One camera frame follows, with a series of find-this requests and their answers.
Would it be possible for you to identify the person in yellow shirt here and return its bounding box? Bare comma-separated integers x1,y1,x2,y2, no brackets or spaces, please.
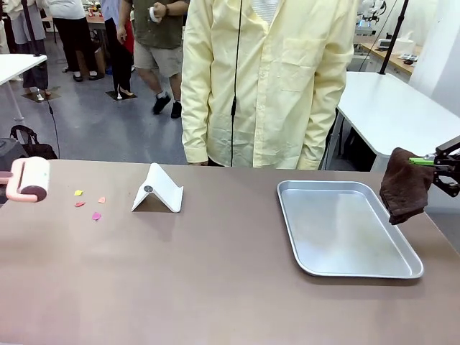
180,0,361,171

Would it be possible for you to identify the white tissue box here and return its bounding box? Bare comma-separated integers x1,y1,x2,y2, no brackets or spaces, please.
400,31,415,55

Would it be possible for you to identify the wooden workbench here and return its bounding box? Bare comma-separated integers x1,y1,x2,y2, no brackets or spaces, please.
358,41,415,83

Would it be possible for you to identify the large white table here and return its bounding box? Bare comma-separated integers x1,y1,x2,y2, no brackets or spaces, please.
335,70,460,172

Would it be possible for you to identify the white folding stand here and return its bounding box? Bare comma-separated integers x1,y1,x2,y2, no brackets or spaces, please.
130,162,185,214

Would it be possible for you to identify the black tripod pole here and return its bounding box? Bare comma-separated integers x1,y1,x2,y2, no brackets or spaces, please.
379,0,410,75

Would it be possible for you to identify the person in black trousers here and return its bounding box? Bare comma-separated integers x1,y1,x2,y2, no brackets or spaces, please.
50,0,106,83

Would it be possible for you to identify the thin black microphone cable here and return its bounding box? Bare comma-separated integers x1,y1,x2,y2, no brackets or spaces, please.
229,0,243,167

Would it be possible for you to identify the silver metal tray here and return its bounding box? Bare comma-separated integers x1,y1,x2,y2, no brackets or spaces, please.
276,179,425,280

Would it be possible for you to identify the person with red strap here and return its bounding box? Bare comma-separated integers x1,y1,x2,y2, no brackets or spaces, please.
103,0,137,101

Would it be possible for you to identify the person in grey skirt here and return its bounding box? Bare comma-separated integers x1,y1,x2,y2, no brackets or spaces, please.
6,0,50,101

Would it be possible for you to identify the dark brown cloth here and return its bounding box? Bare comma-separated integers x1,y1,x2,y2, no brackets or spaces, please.
379,147,436,226

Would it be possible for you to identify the black bag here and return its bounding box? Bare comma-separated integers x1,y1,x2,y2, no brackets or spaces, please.
0,124,59,161

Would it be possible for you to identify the black stand pole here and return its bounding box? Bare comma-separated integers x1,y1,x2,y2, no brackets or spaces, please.
20,0,41,59

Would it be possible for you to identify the person in khaki shorts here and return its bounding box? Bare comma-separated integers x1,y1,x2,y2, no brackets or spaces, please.
132,0,190,120

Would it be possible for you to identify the pink lint roller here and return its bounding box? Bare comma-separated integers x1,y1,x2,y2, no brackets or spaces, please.
0,156,51,204

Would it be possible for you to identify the small white table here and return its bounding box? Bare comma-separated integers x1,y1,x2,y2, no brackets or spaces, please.
0,53,49,121

